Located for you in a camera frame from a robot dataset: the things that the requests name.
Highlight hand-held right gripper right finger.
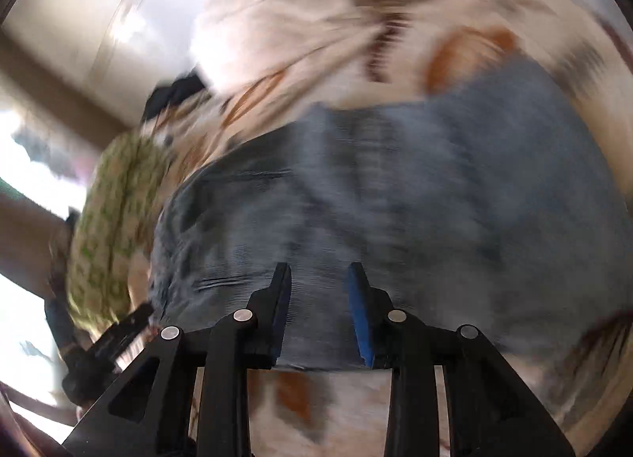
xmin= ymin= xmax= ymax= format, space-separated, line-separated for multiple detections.
xmin=347 ymin=262 xmax=577 ymax=457

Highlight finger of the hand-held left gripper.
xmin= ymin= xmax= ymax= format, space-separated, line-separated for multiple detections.
xmin=94 ymin=303 xmax=155 ymax=361

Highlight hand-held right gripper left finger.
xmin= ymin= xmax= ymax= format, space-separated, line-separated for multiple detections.
xmin=62 ymin=262 xmax=294 ymax=457

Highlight light blue denim pants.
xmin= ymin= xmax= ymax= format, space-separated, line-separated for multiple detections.
xmin=148 ymin=59 xmax=614 ymax=374

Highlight cream leaf-print fleece blanket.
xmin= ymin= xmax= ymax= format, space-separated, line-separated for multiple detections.
xmin=141 ymin=0 xmax=630 ymax=457

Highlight green patterned cloth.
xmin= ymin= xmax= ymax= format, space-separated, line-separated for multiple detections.
xmin=66 ymin=133 xmax=173 ymax=333

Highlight dark cloth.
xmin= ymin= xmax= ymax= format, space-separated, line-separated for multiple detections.
xmin=142 ymin=68 xmax=211 ymax=122

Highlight cream crumpled cloth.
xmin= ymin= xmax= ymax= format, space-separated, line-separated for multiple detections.
xmin=190 ymin=0 xmax=391 ymax=92

